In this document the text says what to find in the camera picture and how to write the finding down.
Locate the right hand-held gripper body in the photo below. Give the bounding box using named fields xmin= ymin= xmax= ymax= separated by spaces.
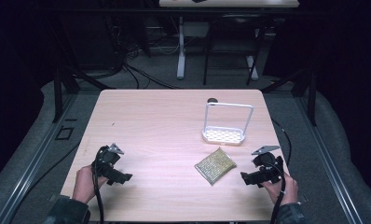
xmin=251 ymin=145 xmax=284 ymax=185

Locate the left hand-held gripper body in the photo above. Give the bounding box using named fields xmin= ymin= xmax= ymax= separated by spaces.
xmin=94 ymin=143 xmax=126 ymax=177

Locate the gold scouring pad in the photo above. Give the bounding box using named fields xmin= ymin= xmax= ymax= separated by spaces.
xmin=194 ymin=147 xmax=238 ymax=187

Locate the white sponge rack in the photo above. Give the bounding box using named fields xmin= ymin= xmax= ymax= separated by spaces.
xmin=200 ymin=101 xmax=255 ymax=147

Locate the person's left hand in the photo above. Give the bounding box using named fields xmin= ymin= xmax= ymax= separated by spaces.
xmin=72 ymin=164 xmax=109 ymax=205

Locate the person's right hand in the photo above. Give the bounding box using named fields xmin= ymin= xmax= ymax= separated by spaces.
xmin=260 ymin=172 xmax=299 ymax=207

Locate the black metal stand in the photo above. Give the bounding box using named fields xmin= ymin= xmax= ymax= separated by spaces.
xmin=260 ymin=55 xmax=319 ymax=127
xmin=48 ymin=18 xmax=117 ymax=124

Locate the black metal stool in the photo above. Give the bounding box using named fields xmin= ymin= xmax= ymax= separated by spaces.
xmin=202 ymin=12 xmax=270 ymax=87

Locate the white desk with legs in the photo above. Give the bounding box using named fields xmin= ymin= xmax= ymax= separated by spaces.
xmin=158 ymin=0 xmax=300 ymax=80

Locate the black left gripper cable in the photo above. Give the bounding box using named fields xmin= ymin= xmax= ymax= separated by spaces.
xmin=90 ymin=148 xmax=105 ymax=224

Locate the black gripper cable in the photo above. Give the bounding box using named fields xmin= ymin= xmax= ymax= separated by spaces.
xmin=264 ymin=161 xmax=288 ymax=224
xmin=90 ymin=148 xmax=105 ymax=224

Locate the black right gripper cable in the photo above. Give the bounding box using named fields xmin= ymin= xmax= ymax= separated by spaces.
xmin=264 ymin=161 xmax=288 ymax=224

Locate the black cable beside table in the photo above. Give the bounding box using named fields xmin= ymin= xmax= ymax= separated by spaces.
xmin=269 ymin=117 xmax=293 ymax=166

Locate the grey metal floor rail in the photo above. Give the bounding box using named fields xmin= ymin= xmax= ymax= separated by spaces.
xmin=0 ymin=92 xmax=79 ymax=224
xmin=294 ymin=92 xmax=364 ymax=224

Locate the bundle of floor cables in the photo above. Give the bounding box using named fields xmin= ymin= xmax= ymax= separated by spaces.
xmin=105 ymin=12 xmax=187 ymax=91

